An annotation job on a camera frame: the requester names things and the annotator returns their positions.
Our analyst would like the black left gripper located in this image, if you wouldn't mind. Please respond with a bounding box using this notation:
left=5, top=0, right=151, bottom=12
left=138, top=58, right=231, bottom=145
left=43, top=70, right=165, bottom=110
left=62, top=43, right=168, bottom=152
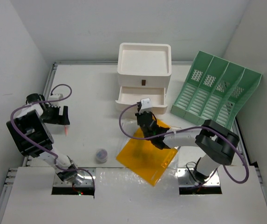
left=41, top=104, right=69, bottom=126

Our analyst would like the orange highlighter pen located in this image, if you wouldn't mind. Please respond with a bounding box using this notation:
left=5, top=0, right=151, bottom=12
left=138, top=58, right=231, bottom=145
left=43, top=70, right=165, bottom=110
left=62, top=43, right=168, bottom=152
left=64, top=126, right=68, bottom=136

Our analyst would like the white drawer cabinet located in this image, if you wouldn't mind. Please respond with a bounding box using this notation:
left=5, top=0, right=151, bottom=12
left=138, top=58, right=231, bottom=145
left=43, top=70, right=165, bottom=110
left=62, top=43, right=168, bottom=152
left=115, top=42, right=171, bottom=115

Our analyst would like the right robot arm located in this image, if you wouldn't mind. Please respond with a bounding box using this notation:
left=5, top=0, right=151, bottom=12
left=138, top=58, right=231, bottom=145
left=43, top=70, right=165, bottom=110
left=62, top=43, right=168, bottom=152
left=135, top=112, right=240, bottom=183

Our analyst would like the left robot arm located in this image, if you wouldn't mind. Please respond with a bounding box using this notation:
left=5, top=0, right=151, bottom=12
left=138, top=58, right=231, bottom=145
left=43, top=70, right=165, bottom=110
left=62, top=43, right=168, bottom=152
left=6, top=93, right=78, bottom=184

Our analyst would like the clear zip document pouch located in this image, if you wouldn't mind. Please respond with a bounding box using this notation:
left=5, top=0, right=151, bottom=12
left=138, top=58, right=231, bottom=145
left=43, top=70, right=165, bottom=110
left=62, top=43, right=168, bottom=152
left=116, top=119, right=179, bottom=169

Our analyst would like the yellow clip file folder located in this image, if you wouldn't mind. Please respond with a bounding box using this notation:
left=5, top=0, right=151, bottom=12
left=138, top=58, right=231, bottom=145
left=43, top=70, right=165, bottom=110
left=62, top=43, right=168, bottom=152
left=116, top=119, right=178, bottom=187

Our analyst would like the small clear pin jar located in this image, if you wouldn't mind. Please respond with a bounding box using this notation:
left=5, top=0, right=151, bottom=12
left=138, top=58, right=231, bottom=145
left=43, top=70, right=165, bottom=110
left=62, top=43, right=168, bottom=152
left=95, top=149, right=108, bottom=163

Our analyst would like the green file rack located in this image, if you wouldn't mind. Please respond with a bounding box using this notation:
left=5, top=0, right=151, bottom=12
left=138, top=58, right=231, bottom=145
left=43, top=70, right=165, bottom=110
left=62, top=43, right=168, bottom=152
left=171, top=51, right=262, bottom=129

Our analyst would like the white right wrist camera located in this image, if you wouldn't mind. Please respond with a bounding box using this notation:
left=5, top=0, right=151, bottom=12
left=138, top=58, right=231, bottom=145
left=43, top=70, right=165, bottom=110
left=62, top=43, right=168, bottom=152
left=137, top=98, right=152, bottom=114

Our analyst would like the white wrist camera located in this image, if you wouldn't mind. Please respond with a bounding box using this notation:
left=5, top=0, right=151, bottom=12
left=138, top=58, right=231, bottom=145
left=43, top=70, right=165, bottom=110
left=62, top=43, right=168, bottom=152
left=137, top=98, right=152, bottom=114
left=48, top=93, right=63, bottom=101

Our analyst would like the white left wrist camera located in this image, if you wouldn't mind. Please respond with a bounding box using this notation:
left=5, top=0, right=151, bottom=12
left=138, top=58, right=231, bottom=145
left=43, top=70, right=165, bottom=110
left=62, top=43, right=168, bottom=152
left=48, top=93, right=63, bottom=101

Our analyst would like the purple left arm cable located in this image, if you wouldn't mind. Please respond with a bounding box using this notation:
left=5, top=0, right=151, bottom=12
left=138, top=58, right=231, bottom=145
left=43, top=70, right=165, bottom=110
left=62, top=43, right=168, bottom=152
left=10, top=83, right=96, bottom=194

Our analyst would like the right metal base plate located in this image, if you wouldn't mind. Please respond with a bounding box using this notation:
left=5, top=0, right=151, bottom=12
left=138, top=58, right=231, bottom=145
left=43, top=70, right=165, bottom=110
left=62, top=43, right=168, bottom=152
left=177, top=168, right=220, bottom=188

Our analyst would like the metal base plate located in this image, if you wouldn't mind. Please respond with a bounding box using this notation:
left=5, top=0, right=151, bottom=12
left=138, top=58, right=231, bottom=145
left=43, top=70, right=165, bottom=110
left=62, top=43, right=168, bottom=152
left=177, top=168, right=220, bottom=188
left=53, top=168, right=96, bottom=187

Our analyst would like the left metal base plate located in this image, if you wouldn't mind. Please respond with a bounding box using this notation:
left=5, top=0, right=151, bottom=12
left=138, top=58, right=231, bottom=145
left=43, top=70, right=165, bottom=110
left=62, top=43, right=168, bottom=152
left=53, top=168, right=96, bottom=187

